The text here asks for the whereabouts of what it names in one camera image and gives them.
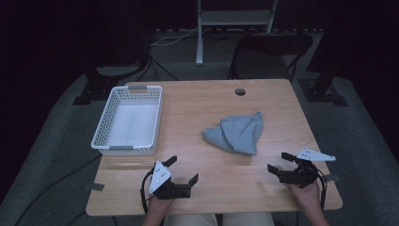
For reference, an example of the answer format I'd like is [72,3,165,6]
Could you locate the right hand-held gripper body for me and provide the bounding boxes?
[278,147,337,189]

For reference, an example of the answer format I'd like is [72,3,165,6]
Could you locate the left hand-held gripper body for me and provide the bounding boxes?
[148,160,192,200]

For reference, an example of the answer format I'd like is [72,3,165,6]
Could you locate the grey t-shirt with floral print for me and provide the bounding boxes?
[201,111,264,157]

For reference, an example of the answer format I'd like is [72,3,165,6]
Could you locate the person's left hand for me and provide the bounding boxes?
[145,196,175,216]

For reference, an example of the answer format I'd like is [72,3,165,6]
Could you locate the person's right hand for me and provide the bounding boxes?
[286,180,323,211]

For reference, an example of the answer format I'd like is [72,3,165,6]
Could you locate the white plastic perforated basket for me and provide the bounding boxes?
[90,85,164,156]

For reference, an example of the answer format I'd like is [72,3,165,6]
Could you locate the black stand base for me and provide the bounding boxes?
[72,60,149,106]
[297,70,349,107]

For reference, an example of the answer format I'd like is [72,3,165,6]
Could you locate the black folding chair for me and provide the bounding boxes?
[228,32,314,84]

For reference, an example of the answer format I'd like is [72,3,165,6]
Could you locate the white metal stand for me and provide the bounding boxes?
[196,0,279,66]

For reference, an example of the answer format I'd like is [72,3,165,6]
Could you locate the left hand-held gripper black cable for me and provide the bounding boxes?
[139,169,157,216]

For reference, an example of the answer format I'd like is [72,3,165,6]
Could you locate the hand-held gripper black cable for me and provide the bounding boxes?
[316,169,328,211]
[139,169,157,216]

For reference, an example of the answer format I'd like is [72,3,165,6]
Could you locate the right hand-held gripper black cable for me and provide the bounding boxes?
[316,169,328,211]

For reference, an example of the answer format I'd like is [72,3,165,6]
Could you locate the long black floor cable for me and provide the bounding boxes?
[13,153,103,226]

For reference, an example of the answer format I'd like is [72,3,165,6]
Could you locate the white floor cable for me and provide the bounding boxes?
[150,27,210,47]

